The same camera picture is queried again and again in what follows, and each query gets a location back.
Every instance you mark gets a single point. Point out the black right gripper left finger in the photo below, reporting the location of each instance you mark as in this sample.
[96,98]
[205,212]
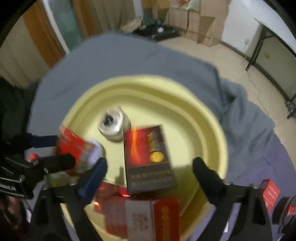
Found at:
[47,222]

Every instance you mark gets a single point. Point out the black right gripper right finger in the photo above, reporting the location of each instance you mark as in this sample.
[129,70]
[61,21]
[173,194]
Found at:
[252,221]

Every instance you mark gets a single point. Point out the red white cigarette box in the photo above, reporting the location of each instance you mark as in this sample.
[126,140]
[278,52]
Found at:
[86,152]

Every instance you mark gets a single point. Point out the red silver Honghe cigarette box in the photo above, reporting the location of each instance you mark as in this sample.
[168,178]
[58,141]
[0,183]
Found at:
[137,218]

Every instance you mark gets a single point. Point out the white tape roll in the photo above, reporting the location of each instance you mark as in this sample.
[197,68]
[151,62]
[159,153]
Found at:
[114,124]

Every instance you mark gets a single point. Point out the dark red flame cigarette box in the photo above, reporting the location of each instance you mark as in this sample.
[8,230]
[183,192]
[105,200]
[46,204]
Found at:
[147,162]

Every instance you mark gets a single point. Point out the purple table cloth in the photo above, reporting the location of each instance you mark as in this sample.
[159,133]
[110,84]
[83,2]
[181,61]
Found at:
[275,165]

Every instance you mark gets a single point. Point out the grey cloth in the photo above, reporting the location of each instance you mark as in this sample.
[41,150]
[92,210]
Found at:
[247,128]

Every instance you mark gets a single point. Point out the yellow plastic basin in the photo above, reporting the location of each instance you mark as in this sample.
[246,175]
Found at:
[189,128]

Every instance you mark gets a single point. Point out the black metal table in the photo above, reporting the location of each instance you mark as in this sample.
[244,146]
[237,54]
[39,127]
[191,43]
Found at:
[275,59]

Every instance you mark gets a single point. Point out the black open suitcase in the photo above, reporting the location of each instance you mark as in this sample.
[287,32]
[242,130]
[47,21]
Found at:
[155,30]

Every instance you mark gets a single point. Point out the cardboard boxes stack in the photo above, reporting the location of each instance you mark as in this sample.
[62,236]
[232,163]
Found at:
[201,21]

